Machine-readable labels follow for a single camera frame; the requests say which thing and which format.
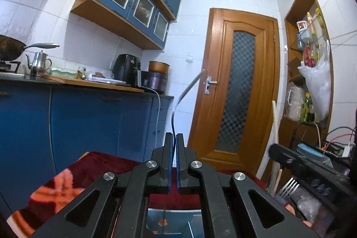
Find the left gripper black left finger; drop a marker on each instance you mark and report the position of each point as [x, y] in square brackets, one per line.
[115, 205]

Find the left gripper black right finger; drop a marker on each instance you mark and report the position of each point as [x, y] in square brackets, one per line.
[233, 205]

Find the person's right hand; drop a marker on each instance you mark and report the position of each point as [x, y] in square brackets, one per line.
[299, 214]

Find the clear plastic bag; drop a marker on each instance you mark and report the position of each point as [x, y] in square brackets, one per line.
[307, 204]

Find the black metal rack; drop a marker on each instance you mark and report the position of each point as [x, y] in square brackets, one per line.
[336, 148]

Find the light blue utensil box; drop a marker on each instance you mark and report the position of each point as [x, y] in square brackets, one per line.
[175, 223]

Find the pink and red plush blanket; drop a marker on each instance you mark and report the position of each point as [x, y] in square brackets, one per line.
[51, 197]

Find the wooden door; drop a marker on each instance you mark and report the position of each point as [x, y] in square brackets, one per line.
[233, 114]

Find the blue base cabinets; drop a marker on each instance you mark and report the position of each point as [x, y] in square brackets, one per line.
[46, 127]

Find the white plastic bag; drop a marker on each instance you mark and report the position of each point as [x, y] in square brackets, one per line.
[318, 79]

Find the black air fryer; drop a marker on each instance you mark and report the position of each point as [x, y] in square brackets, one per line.
[127, 68]

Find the steel teapot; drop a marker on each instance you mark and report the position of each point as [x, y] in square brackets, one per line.
[40, 64]

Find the black wok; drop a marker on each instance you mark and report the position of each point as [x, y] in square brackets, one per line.
[11, 49]

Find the wooden wall shelf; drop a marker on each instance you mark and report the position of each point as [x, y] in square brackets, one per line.
[303, 22]

